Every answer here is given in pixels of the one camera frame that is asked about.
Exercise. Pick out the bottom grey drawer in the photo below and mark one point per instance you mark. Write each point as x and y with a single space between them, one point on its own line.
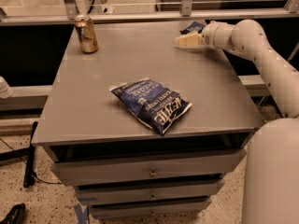
149 208

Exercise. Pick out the grey metal railing frame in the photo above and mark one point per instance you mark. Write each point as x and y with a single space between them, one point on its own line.
34 33

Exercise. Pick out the blue rxbar wrapper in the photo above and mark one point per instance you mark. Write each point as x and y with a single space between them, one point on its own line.
193 27

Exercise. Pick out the middle grey drawer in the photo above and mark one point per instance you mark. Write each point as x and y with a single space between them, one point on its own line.
150 192

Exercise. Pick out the blue kettle chips bag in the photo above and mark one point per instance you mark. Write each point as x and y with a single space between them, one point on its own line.
153 104

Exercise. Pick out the black shoe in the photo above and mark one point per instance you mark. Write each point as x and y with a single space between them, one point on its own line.
15 215

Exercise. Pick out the top grey drawer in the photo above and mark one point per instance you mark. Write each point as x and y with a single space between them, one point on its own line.
83 173

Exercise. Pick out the grey drawer cabinet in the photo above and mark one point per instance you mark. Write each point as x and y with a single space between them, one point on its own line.
83 120

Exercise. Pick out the grey drawer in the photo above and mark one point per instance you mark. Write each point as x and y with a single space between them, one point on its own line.
150 192
83 173
149 208

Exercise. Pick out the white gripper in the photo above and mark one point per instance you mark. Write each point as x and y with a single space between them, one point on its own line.
210 34

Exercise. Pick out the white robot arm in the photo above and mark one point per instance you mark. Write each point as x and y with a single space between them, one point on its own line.
271 184

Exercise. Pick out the gold soda can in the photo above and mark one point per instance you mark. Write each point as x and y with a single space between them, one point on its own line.
86 34

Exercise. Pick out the black pole on floor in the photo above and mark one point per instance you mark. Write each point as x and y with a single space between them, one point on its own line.
29 179

